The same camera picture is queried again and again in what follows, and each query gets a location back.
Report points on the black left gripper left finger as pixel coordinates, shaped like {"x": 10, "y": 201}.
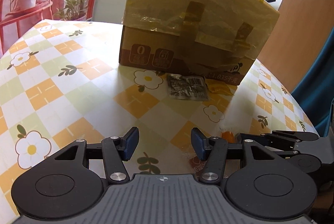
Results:
{"x": 117, "y": 150}

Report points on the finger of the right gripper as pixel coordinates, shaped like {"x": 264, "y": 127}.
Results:
{"x": 279, "y": 141}
{"x": 297, "y": 135}

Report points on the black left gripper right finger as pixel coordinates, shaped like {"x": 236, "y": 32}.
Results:
{"x": 213, "y": 152}

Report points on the small orange snack packet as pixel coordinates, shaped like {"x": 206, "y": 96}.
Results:
{"x": 228, "y": 136}

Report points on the clear red snack packet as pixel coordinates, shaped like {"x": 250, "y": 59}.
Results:
{"x": 196, "y": 165}

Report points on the blue curtain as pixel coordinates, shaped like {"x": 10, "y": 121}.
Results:
{"x": 314, "y": 93}

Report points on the yellow snack packet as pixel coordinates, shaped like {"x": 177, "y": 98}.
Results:
{"x": 219, "y": 87}

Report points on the silver black snack packet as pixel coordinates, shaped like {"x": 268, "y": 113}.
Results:
{"x": 187, "y": 87}

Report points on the checkered floral tablecloth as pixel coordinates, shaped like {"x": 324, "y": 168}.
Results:
{"x": 62, "y": 81}

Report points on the wooden board panel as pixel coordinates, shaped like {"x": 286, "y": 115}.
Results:
{"x": 297, "y": 39}

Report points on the taped cardboard box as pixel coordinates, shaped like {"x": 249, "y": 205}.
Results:
{"x": 216, "y": 39}

